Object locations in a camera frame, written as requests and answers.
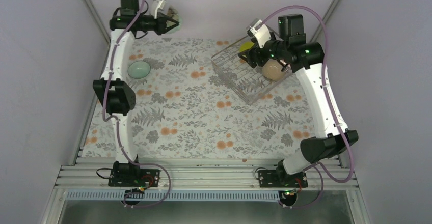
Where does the yellow bowl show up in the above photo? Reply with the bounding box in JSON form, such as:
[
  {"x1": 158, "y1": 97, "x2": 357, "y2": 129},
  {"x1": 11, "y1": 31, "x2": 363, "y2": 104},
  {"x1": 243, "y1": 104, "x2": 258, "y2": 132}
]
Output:
[{"x1": 239, "y1": 41, "x2": 255, "y2": 52}]

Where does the beige bowl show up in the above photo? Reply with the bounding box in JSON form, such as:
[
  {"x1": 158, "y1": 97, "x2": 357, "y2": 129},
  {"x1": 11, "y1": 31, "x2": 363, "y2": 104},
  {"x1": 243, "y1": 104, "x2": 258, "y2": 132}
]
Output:
[{"x1": 261, "y1": 60, "x2": 286, "y2": 81}]

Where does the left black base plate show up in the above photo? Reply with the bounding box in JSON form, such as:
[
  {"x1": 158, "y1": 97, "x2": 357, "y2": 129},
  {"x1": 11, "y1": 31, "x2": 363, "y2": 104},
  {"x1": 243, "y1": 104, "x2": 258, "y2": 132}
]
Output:
[{"x1": 108, "y1": 169, "x2": 160, "y2": 187}]

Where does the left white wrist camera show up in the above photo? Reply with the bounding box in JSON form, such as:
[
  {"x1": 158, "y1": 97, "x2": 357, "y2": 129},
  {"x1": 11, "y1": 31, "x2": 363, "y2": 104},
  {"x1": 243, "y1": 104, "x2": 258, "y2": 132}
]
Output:
[{"x1": 149, "y1": 0, "x2": 166, "y2": 19}]

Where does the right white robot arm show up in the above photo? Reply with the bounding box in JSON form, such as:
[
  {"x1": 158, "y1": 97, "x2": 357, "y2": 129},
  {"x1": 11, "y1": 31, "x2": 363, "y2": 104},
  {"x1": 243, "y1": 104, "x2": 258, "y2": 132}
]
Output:
[{"x1": 238, "y1": 14, "x2": 359, "y2": 187}]

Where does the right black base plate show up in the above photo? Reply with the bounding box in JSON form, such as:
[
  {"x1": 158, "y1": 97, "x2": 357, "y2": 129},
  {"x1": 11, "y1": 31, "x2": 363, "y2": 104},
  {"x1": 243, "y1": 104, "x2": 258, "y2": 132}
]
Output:
[{"x1": 255, "y1": 168, "x2": 308, "y2": 188}]

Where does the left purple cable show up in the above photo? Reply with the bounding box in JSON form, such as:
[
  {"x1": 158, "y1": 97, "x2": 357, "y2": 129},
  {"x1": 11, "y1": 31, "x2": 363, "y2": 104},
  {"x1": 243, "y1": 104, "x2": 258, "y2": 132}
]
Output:
[{"x1": 101, "y1": 0, "x2": 173, "y2": 210}]

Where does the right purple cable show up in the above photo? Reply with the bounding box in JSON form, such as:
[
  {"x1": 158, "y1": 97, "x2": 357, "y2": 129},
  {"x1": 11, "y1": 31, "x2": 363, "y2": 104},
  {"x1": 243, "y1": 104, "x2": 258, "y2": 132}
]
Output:
[{"x1": 261, "y1": 5, "x2": 355, "y2": 210}]

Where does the wire dish rack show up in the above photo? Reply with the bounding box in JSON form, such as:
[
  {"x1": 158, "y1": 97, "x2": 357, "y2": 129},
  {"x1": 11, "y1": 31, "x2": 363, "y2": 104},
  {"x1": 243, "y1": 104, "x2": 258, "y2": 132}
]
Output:
[{"x1": 210, "y1": 36, "x2": 293, "y2": 105}]

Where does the celadon green bowl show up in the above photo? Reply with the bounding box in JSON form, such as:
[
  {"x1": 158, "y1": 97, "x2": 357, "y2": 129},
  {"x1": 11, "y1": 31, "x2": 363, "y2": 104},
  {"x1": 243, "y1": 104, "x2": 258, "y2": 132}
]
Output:
[{"x1": 167, "y1": 6, "x2": 183, "y2": 34}]

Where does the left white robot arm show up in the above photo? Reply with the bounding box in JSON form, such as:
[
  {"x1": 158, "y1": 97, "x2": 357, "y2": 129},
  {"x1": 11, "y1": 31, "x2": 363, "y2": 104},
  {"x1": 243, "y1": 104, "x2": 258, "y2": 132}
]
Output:
[{"x1": 93, "y1": 0, "x2": 180, "y2": 186}]

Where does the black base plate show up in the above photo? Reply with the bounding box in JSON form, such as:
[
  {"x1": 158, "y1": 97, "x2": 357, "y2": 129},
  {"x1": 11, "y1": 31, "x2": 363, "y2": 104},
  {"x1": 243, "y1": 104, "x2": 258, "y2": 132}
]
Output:
[
  {"x1": 255, "y1": 168, "x2": 308, "y2": 188},
  {"x1": 108, "y1": 169, "x2": 160, "y2": 187}
]

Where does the floral table mat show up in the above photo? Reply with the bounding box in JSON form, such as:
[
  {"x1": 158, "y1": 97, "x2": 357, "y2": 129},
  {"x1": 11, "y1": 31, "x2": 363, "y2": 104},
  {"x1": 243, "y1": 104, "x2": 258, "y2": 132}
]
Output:
[{"x1": 83, "y1": 37, "x2": 318, "y2": 160}]

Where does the aluminium mounting rail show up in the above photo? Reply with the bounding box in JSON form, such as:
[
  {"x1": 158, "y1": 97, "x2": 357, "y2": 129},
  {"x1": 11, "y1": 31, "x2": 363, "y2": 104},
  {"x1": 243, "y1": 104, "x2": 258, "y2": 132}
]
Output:
[{"x1": 55, "y1": 163, "x2": 359, "y2": 190}]

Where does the pale green pink-base bowl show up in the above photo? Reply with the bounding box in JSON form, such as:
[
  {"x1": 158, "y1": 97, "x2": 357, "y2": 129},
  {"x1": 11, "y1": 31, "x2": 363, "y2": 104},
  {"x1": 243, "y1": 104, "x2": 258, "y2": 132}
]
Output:
[{"x1": 127, "y1": 61, "x2": 151, "y2": 79}]

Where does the purple cable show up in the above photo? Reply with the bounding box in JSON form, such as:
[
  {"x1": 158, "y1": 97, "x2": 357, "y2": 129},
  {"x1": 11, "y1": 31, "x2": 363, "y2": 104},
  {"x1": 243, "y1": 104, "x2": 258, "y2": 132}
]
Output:
[
  {"x1": 101, "y1": 0, "x2": 173, "y2": 210},
  {"x1": 261, "y1": 5, "x2": 355, "y2": 210}
]

